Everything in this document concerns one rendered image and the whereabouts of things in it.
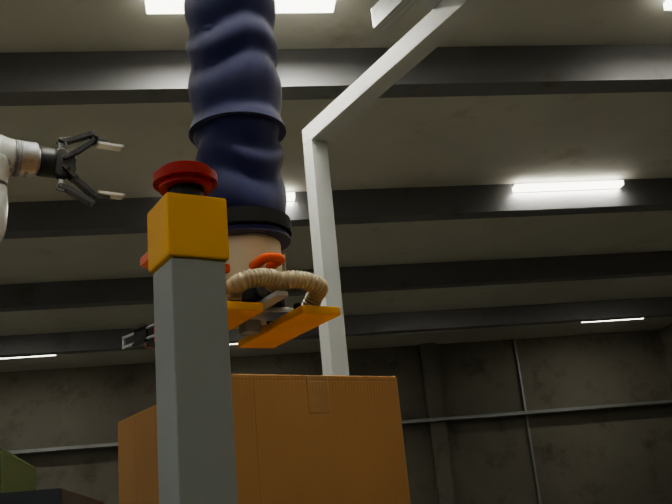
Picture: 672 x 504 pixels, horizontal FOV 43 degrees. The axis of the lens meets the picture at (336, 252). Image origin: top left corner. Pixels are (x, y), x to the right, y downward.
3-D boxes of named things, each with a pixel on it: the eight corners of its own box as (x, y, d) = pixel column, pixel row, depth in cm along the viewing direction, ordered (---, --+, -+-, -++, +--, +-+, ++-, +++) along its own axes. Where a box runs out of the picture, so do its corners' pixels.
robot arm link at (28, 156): (8, 181, 211) (33, 184, 214) (16, 167, 204) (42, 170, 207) (9, 148, 214) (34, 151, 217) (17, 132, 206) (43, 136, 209)
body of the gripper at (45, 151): (34, 151, 216) (71, 156, 221) (33, 182, 213) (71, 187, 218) (41, 138, 210) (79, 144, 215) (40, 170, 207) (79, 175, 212)
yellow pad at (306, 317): (341, 315, 191) (339, 293, 192) (302, 313, 186) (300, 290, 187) (273, 349, 218) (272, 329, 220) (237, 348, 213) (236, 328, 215)
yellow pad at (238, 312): (264, 311, 181) (263, 288, 183) (220, 308, 176) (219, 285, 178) (203, 347, 209) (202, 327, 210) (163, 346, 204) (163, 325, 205)
